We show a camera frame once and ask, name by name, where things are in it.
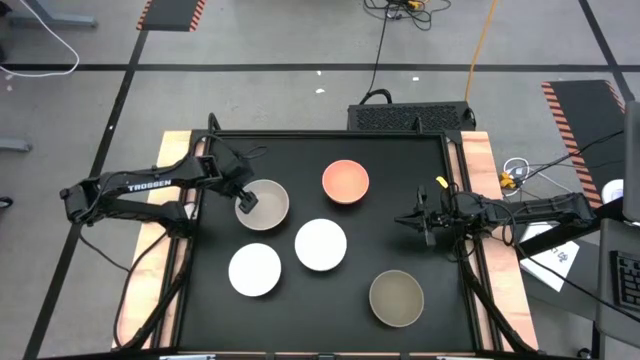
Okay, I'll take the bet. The black aluminium rig frame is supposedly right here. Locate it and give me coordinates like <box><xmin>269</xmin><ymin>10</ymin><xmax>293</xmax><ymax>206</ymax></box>
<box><xmin>112</xmin><ymin>113</ymin><xmax>542</xmax><ymax>360</ymax></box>

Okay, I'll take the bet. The white cup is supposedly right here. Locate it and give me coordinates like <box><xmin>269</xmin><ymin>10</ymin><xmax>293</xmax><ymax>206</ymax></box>
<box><xmin>601</xmin><ymin>178</ymin><xmax>626</xmax><ymax>206</ymax></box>

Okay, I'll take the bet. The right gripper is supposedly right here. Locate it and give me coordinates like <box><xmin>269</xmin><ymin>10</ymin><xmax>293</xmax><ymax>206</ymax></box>
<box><xmin>393</xmin><ymin>185</ymin><xmax>459</xmax><ymax>248</ymax></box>

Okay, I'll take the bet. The black computer case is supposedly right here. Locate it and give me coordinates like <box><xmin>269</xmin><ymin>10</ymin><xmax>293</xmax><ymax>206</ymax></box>
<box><xmin>347</xmin><ymin>101</ymin><xmax>477</xmax><ymax>133</ymax></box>

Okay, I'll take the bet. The olive tan bowl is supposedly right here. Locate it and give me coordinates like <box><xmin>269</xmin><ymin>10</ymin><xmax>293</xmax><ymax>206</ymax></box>
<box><xmin>368</xmin><ymin>269</ymin><xmax>426</xmax><ymax>329</ymax></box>

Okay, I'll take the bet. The wooden table side board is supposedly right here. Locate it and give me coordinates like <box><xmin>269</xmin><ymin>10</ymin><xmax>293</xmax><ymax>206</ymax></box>
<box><xmin>113</xmin><ymin>130</ymin><xmax>195</xmax><ymax>350</ymax></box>
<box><xmin>458</xmin><ymin>130</ymin><xmax>540</xmax><ymax>352</ymax></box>

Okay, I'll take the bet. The white floor cable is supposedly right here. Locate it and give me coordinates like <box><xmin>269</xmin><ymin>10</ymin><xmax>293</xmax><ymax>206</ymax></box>
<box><xmin>0</xmin><ymin>0</ymin><xmax>81</xmax><ymax>79</ymax></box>

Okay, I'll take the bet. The white paper sheet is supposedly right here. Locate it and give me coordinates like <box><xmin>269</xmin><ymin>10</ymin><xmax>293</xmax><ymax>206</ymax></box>
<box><xmin>518</xmin><ymin>223</ymin><xmax>581</xmax><ymax>294</ymax></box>

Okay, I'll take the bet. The black hanging cable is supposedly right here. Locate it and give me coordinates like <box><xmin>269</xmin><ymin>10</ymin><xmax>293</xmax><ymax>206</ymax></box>
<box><xmin>363</xmin><ymin>4</ymin><xmax>393</xmax><ymax>105</ymax></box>

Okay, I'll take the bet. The grey desk leg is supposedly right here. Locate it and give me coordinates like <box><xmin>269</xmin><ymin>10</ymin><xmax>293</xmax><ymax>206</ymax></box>
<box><xmin>6</xmin><ymin>0</ymin><xmax>97</xmax><ymax>29</ymax></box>

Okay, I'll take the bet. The grey desk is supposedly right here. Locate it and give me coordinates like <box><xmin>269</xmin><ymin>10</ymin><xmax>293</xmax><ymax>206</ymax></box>
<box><xmin>593</xmin><ymin>217</ymin><xmax>640</xmax><ymax>347</ymax></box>

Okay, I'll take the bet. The coiled white cable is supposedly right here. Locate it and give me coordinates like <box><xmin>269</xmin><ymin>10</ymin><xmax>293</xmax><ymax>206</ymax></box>
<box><xmin>501</xmin><ymin>156</ymin><xmax>552</xmax><ymax>195</ymax></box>

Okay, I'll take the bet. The yellow hanging cable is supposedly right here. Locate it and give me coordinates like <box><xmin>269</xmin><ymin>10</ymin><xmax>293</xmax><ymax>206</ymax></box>
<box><xmin>463</xmin><ymin>0</ymin><xmax>500</xmax><ymax>102</ymax></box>

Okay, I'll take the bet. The black hazard-striped floor mat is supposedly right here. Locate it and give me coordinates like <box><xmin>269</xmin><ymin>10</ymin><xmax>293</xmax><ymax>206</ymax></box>
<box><xmin>541</xmin><ymin>79</ymin><xmax>627</xmax><ymax>209</ymax></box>
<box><xmin>136</xmin><ymin>0</ymin><xmax>207</xmax><ymax>33</ymax></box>

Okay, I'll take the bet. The grey monitor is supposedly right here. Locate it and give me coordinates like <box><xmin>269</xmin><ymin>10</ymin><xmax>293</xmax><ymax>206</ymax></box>
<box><xmin>623</xmin><ymin>99</ymin><xmax>640</xmax><ymax>222</ymax></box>

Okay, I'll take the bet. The light beige bowl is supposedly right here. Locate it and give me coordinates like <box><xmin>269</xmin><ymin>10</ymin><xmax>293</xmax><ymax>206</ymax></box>
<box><xmin>234</xmin><ymin>178</ymin><xmax>291</xmax><ymax>232</ymax></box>

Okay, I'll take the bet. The white plate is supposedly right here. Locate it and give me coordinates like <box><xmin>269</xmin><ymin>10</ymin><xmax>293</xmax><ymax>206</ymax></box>
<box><xmin>227</xmin><ymin>242</ymin><xmax>283</xmax><ymax>298</ymax></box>

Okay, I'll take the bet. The black floor cable bundle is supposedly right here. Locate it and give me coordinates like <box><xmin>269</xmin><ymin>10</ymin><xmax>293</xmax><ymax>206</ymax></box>
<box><xmin>363</xmin><ymin>0</ymin><xmax>452</xmax><ymax>32</ymax></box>

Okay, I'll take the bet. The white ribbed bowl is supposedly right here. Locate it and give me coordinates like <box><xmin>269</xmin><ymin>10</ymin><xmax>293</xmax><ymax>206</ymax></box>
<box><xmin>293</xmin><ymin>218</ymin><xmax>348</xmax><ymax>273</ymax></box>

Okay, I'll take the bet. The black keyboard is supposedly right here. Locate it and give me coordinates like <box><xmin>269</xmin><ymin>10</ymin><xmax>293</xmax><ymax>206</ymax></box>
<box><xmin>609</xmin><ymin>249</ymin><xmax>640</xmax><ymax>312</ymax></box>

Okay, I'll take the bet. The pink bowl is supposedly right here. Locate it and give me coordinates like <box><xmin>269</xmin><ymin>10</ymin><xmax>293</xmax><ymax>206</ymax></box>
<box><xmin>321</xmin><ymin>159</ymin><xmax>371</xmax><ymax>205</ymax></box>

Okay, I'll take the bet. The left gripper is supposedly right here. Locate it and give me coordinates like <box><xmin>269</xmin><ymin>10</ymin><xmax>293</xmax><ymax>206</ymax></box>
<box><xmin>213</xmin><ymin>144</ymin><xmax>260</xmax><ymax>216</ymax></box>

